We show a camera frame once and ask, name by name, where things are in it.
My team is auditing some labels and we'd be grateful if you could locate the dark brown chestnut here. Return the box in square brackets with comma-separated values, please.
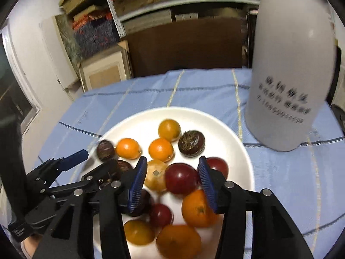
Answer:
[96, 140, 115, 161]
[178, 130, 205, 158]
[108, 160, 133, 180]
[127, 189, 154, 217]

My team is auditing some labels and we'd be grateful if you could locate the orange mandarin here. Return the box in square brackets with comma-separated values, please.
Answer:
[181, 190, 219, 228]
[115, 138, 142, 160]

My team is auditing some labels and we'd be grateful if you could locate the pale peeled fruit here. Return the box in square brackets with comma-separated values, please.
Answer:
[144, 159, 168, 192]

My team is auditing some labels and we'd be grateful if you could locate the dark red plum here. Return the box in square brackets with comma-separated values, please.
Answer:
[206, 157, 229, 179]
[164, 163, 199, 195]

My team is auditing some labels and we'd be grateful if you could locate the small orange kumquat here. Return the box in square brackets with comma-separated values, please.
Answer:
[149, 138, 174, 163]

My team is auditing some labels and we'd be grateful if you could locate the yellow-orange kumquat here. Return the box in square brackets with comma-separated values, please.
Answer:
[158, 119, 181, 142]

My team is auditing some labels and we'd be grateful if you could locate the small red cherry tomato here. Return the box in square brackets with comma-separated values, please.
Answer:
[149, 204, 174, 228]

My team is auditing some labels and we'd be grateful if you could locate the left hand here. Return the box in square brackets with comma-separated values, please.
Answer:
[20, 234, 43, 259]

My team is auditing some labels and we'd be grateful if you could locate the white round plate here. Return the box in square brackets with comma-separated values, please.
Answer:
[103, 107, 255, 258]

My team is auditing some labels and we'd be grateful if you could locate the blue checked tablecloth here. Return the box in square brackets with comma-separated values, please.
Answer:
[35, 69, 344, 258]

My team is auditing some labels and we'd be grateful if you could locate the light wooden framed panel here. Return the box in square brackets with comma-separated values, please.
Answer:
[80, 40, 133, 92]

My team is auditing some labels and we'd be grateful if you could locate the white thermos jug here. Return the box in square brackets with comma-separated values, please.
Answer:
[245, 0, 336, 152]

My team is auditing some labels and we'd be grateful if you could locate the dark brown wooden board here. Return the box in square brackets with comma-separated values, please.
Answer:
[124, 18, 243, 77]

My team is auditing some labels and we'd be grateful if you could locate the white metal shelf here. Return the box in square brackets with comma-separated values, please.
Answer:
[100, 0, 264, 39]

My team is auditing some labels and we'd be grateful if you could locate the window with white frame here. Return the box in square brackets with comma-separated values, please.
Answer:
[1, 25, 40, 134]

